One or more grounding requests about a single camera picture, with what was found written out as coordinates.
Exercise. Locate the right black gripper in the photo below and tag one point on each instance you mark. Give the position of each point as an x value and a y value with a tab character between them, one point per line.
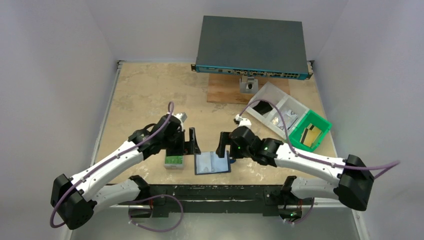
228	145

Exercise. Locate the blue card holder wallet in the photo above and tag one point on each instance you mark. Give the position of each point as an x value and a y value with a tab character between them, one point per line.
207	163

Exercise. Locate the grey metal stand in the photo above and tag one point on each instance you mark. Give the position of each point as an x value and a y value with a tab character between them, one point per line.
248	85

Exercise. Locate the blue network switch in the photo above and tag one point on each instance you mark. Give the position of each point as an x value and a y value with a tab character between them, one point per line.
252	47

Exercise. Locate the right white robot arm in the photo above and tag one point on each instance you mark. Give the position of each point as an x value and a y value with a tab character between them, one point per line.
347	180

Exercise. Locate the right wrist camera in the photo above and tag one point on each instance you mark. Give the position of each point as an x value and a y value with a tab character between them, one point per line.
242	121

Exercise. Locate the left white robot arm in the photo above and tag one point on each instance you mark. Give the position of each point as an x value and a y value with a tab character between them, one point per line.
77	198

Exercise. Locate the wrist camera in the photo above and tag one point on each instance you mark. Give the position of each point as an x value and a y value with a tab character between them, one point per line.
242	121
181	116

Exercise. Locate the black card in bin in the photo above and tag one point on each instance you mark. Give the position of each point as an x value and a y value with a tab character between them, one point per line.
262	107

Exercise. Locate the white blue card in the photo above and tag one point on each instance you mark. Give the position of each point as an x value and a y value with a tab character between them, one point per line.
289	117

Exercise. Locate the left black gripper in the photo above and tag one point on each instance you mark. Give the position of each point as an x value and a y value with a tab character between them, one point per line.
185	144

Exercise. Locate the wooden board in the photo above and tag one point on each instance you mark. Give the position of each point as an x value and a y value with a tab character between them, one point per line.
225	88

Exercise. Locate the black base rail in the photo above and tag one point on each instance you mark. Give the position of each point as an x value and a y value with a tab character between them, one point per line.
215	197

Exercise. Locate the green card box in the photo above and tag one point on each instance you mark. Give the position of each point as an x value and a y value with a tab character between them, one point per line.
174	162

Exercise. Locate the gold card black stripe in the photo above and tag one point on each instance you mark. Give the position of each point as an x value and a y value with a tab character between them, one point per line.
318	132

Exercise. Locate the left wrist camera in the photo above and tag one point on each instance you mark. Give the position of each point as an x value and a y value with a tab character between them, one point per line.
181	116

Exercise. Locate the green plastic bin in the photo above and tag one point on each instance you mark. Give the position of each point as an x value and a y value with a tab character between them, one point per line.
310	118

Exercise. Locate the clear plastic bin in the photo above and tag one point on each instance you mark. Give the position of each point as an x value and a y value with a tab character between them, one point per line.
274	121
269	93

